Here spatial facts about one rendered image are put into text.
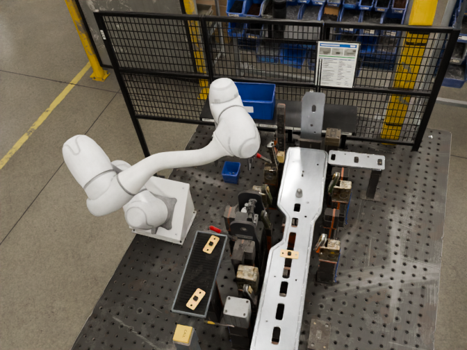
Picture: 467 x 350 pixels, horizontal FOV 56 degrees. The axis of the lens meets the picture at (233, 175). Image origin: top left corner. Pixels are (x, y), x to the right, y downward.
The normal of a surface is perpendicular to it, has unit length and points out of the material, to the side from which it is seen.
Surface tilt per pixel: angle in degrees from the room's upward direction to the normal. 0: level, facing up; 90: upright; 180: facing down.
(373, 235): 0
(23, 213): 0
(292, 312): 0
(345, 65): 90
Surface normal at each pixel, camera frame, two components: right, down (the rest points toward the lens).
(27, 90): -0.08, -0.63
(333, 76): -0.22, 0.77
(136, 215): -0.22, 0.16
